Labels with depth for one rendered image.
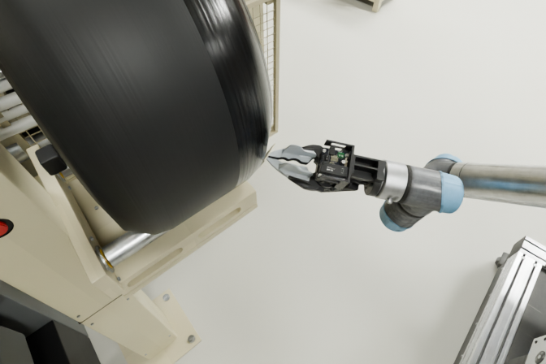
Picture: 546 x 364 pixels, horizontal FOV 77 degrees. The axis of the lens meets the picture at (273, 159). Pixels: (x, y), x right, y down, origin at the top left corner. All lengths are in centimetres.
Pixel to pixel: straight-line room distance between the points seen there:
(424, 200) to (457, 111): 188
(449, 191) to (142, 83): 54
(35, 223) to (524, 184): 84
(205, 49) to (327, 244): 140
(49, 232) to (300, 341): 111
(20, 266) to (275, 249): 114
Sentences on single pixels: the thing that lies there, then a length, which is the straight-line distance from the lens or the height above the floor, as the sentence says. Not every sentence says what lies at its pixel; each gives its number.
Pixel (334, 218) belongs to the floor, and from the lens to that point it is 179.
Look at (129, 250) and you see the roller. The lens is 75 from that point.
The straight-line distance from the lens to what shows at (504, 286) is 165.
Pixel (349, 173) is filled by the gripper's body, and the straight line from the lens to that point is 61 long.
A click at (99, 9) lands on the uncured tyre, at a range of 41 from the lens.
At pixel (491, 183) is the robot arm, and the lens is 76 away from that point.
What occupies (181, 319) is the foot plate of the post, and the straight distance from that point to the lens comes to 163.
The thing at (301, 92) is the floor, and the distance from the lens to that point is 238.
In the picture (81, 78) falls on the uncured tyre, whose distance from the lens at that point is 40.
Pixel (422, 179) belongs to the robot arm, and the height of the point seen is 105.
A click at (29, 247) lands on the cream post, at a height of 98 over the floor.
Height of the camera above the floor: 155
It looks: 52 degrees down
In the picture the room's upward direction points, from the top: straight up
